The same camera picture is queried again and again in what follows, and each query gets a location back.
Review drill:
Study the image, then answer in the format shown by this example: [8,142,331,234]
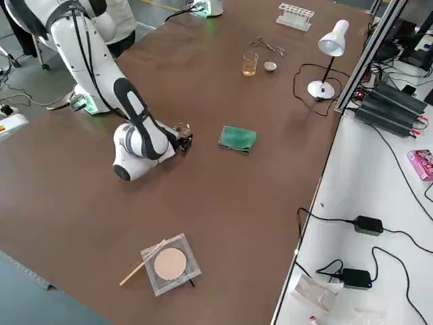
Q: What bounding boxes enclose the small clear glass beaker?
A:
[173,121,192,139]

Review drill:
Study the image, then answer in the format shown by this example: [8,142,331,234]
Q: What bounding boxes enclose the black power adapter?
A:
[341,267,373,290]
[353,215,385,237]

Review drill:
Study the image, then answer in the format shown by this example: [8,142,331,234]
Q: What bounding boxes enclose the black power supply cable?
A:
[371,123,433,221]

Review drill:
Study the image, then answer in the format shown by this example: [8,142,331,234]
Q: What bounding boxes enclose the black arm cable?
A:
[69,0,152,121]
[164,5,204,22]

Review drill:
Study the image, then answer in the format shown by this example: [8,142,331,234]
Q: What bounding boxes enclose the white cabinet with warning label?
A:
[0,113,30,144]

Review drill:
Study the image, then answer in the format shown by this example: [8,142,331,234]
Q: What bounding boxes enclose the pink patterned packet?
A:
[406,148,433,182]

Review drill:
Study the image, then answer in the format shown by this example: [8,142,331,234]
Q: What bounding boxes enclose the glass beaker with amber liquid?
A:
[241,51,260,77]

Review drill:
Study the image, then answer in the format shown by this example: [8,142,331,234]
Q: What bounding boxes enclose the black lamp cable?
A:
[292,62,343,118]

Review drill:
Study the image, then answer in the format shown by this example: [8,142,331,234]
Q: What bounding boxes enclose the black monitor with stand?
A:
[398,0,433,72]

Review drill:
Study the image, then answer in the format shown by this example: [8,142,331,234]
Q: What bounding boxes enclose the white desk lamp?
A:
[306,19,350,100]

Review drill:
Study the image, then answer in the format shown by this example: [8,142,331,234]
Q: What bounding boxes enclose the white test tube rack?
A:
[275,2,316,33]

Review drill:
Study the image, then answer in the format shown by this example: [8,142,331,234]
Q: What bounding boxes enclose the clear plastic bag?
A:
[290,272,343,314]

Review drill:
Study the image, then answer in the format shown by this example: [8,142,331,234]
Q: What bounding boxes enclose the black power supply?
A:
[353,100,421,139]
[370,81,429,115]

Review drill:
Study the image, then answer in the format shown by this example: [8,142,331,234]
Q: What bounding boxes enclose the black adapter cable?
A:
[296,207,433,254]
[315,246,429,325]

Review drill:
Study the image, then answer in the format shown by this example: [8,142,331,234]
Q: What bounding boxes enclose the aluminium frame post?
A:
[334,0,407,114]

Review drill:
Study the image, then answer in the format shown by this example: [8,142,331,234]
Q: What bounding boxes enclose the wooden test tube clamp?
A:
[118,238,167,287]

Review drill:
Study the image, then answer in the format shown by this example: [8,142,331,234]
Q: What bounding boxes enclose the tangled black desk cables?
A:
[367,20,433,91]

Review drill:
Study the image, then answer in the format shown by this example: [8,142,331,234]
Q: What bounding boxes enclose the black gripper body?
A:
[170,131,194,157]

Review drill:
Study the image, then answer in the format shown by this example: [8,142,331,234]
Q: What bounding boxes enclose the metal crucible tongs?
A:
[248,36,288,59]

